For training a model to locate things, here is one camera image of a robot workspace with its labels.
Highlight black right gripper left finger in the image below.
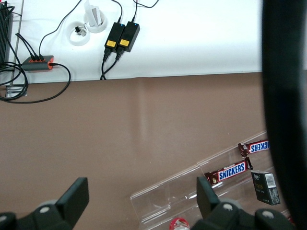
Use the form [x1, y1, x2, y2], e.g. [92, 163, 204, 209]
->
[0, 177, 90, 230]

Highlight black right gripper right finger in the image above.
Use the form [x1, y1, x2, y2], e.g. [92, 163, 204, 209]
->
[191, 176, 296, 230]

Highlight clear acrylic display stand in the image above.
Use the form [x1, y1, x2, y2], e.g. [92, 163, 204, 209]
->
[130, 130, 293, 226]

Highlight Snickers bar full logo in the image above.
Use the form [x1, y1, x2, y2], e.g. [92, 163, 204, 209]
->
[203, 157, 254, 187]

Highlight red white bottle cap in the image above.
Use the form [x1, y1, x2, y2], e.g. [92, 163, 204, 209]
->
[169, 217, 191, 230]

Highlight small black barcode box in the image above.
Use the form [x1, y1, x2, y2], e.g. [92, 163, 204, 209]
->
[250, 169, 281, 206]

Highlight brown table mat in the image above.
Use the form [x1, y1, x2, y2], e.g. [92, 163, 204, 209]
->
[0, 72, 272, 230]

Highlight Snickers bar partly covered logo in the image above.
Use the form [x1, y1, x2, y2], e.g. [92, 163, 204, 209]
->
[237, 139, 270, 159]

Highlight grey orange USB hub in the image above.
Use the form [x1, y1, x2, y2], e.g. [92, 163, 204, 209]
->
[21, 55, 55, 72]

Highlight black power adapter yellow label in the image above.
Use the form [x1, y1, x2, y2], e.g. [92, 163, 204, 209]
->
[117, 21, 141, 53]
[104, 22, 126, 50]

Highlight black ribbed device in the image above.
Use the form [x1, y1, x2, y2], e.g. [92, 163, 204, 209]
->
[0, 1, 14, 63]

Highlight white folded paper piece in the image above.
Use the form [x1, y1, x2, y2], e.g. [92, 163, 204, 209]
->
[83, 0, 103, 27]

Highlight silver metal bracket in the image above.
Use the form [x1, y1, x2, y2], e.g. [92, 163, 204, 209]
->
[5, 84, 27, 98]

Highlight long black hub side cable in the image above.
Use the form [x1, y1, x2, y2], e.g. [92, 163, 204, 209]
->
[0, 62, 72, 104]

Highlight thick black blurred cable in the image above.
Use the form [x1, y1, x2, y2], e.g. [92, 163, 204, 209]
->
[260, 0, 307, 230]

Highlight black looped cable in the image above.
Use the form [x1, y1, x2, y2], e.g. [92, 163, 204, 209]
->
[0, 4, 29, 100]

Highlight black adapter mains cable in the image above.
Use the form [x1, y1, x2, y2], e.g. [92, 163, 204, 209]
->
[101, 49, 124, 81]
[100, 47, 112, 81]

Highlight aluminium profile rail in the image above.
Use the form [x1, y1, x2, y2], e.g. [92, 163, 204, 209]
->
[11, 0, 25, 85]

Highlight long black USB cable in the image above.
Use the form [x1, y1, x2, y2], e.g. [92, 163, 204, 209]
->
[38, 0, 83, 61]

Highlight black adapter output cable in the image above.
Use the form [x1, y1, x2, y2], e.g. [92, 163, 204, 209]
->
[111, 0, 124, 23]
[131, 0, 160, 23]

